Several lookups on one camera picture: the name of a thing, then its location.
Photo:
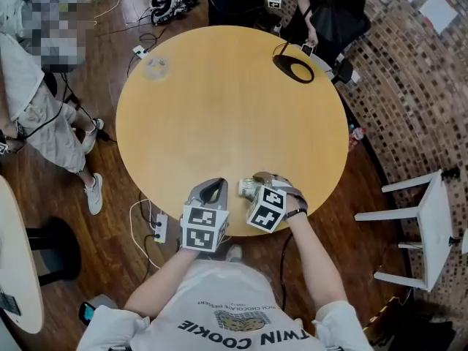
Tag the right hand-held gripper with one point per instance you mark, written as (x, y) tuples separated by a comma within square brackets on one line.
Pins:
[(267, 207)]

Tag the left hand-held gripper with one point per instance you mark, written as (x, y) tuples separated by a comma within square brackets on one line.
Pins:
[(203, 229)]

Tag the white paper cup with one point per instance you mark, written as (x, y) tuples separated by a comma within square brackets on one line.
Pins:
[(246, 190)]

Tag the person's right forearm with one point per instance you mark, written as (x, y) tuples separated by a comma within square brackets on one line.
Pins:
[(314, 262)]

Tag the person's left forearm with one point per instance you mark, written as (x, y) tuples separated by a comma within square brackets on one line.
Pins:
[(161, 283)]

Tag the person's right hand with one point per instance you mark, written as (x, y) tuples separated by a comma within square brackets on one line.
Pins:
[(291, 203)]

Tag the black wristband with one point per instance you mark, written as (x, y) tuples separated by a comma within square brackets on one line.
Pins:
[(296, 213)]

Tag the white power strip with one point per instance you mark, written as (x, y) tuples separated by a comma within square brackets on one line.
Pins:
[(161, 229)]

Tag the person's white shoe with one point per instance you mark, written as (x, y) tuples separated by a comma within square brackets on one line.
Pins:
[(234, 252)]

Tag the round wooden table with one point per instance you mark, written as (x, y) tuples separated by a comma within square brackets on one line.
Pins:
[(219, 115)]

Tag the person's white printed shirt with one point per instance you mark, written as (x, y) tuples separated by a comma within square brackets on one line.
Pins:
[(226, 291)]

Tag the clear bottle red label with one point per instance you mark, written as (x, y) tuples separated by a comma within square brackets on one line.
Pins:
[(358, 134)]

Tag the grey trash bin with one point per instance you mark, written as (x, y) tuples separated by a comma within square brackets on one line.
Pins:
[(104, 301)]

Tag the white power adapter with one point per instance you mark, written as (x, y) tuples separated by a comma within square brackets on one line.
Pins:
[(140, 51)]

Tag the black office chair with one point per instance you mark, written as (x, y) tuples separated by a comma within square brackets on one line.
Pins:
[(340, 20)]

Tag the white wooden stool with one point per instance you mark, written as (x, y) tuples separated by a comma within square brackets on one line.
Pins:
[(435, 232)]

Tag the black and white headset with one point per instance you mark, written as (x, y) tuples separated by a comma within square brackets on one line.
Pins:
[(166, 7)]

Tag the white round table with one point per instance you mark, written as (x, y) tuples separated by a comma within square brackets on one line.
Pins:
[(18, 262)]

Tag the black keyboard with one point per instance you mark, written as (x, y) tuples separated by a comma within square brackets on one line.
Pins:
[(9, 303)]

